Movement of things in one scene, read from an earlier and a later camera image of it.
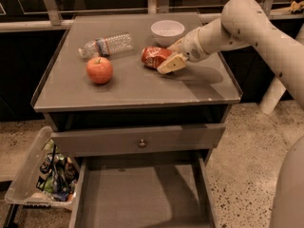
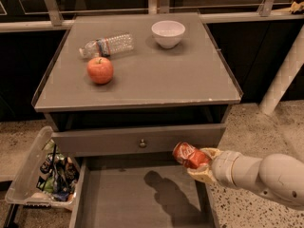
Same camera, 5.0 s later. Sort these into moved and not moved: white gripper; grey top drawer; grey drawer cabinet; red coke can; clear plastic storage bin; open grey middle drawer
Moved: red coke can; white gripper
Not moved: grey top drawer; clear plastic storage bin; open grey middle drawer; grey drawer cabinet
